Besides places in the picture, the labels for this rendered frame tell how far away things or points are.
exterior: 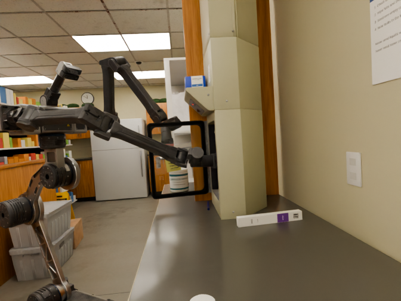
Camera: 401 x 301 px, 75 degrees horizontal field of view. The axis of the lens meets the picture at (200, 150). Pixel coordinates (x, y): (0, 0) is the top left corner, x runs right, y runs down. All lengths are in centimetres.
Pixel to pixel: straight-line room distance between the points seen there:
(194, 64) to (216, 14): 39
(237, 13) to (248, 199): 80
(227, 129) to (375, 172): 55
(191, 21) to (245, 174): 90
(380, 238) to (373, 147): 28
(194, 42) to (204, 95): 51
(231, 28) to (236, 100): 30
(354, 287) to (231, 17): 103
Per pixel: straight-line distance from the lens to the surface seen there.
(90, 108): 117
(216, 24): 122
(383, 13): 96
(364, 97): 99
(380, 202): 97
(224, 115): 113
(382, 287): 78
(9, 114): 151
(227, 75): 115
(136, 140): 119
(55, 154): 170
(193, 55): 155
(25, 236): 319
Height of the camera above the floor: 130
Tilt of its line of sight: 3 degrees down
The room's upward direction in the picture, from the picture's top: 4 degrees counter-clockwise
